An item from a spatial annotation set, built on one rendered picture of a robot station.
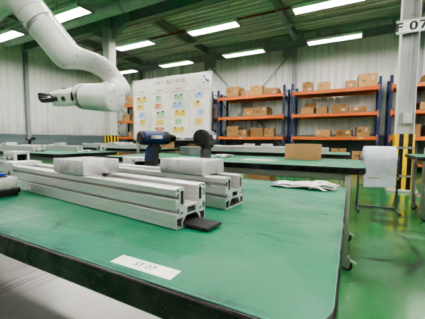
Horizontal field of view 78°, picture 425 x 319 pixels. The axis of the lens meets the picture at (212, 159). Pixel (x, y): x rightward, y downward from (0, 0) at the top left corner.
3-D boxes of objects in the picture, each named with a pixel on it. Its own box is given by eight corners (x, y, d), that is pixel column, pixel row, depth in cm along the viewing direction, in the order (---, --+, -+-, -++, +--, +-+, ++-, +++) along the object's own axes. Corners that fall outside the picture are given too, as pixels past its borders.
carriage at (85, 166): (54, 180, 79) (52, 157, 78) (88, 176, 88) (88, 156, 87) (83, 186, 70) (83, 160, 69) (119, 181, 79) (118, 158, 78)
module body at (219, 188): (66, 181, 113) (65, 161, 112) (88, 178, 121) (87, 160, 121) (225, 210, 68) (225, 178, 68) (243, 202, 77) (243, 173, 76)
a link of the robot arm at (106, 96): (95, 79, 88) (72, 88, 81) (124, 80, 82) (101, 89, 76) (104, 103, 93) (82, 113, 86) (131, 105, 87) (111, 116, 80)
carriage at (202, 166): (160, 180, 80) (159, 158, 80) (183, 176, 89) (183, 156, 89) (202, 185, 71) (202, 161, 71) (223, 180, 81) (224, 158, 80)
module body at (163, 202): (13, 188, 97) (12, 165, 97) (42, 184, 106) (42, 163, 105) (176, 231, 53) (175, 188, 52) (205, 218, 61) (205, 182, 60)
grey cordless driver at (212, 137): (190, 191, 93) (190, 129, 92) (206, 182, 112) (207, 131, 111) (210, 192, 91) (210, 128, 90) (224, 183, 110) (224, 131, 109)
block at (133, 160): (117, 176, 130) (117, 157, 129) (139, 174, 138) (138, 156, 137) (127, 178, 123) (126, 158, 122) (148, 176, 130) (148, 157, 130)
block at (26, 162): (-4, 186, 100) (-5, 161, 100) (33, 182, 111) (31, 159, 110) (5, 188, 95) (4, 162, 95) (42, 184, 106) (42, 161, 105)
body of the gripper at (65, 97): (73, 111, 85) (52, 109, 90) (98, 104, 93) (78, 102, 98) (66, 87, 82) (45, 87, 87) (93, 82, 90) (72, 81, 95)
